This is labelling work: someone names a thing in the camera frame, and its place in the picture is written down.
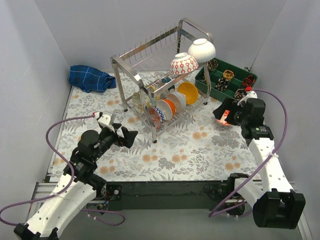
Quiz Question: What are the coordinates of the cream bowl red wreath pattern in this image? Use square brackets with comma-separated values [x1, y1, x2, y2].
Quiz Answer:
[216, 110, 231, 126]

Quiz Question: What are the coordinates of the plain white ribbed bowl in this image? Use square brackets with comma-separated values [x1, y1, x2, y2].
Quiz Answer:
[187, 38, 216, 64]

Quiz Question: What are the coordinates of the white bowl red diamond pattern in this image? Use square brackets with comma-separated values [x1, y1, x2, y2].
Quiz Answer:
[169, 52, 199, 75]

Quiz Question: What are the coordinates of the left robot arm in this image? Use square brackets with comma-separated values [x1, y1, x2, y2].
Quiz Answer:
[13, 123, 138, 240]

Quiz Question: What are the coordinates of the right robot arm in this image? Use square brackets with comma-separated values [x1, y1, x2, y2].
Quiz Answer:
[213, 97, 306, 229]

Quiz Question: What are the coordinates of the steel two-tier dish rack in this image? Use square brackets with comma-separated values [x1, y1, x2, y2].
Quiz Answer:
[110, 17, 213, 143]

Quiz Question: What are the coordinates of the rolled brown patterned sock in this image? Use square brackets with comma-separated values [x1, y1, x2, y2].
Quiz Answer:
[233, 88, 247, 101]

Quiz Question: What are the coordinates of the green compartment tray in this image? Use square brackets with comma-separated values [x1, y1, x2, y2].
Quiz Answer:
[207, 58, 258, 102]

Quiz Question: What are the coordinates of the rolled yellow sock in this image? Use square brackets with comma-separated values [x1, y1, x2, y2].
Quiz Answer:
[222, 69, 235, 81]

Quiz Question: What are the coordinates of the red patterned bowl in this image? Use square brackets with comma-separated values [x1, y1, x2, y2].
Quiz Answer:
[149, 107, 161, 129]

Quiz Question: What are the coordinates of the blue zigzag patterned bowl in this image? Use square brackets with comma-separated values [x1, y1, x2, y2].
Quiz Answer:
[150, 107, 165, 124]

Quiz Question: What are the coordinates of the cream floral bowl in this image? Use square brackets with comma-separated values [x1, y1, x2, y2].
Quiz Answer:
[132, 85, 160, 114]

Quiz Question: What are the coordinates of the yellow bowl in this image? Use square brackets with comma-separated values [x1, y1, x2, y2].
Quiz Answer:
[177, 82, 199, 105]

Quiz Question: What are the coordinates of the rolled dark floral sock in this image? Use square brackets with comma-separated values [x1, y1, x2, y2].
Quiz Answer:
[207, 59, 219, 72]

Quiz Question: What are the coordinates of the orange and white bowl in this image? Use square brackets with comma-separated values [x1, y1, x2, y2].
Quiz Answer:
[156, 99, 176, 121]

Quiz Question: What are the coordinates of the white grey-rimmed bowl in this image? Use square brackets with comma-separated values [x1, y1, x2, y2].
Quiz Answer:
[167, 91, 187, 113]

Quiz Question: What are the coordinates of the floral table mat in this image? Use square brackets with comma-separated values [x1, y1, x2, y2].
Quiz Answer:
[48, 69, 280, 183]

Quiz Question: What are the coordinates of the blue plaid cloth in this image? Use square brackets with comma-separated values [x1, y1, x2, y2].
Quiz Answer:
[67, 65, 117, 93]

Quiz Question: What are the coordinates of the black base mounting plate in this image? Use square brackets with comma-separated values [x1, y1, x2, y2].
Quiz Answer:
[88, 180, 233, 211]

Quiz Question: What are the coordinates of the dark teal bowl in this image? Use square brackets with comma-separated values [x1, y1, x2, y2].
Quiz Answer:
[161, 76, 176, 93]

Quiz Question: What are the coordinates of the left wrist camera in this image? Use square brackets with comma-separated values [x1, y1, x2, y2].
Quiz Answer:
[94, 112, 115, 132]

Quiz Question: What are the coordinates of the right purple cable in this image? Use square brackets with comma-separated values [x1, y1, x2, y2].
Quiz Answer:
[208, 88, 288, 218]

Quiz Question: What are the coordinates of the purple cable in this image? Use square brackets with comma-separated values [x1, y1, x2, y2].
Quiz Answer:
[0, 113, 126, 227]
[208, 88, 288, 218]

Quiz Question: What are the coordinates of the aluminium frame rail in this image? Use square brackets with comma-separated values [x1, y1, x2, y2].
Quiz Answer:
[21, 181, 313, 240]

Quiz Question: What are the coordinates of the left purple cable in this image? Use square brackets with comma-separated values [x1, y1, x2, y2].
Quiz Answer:
[0, 113, 126, 227]

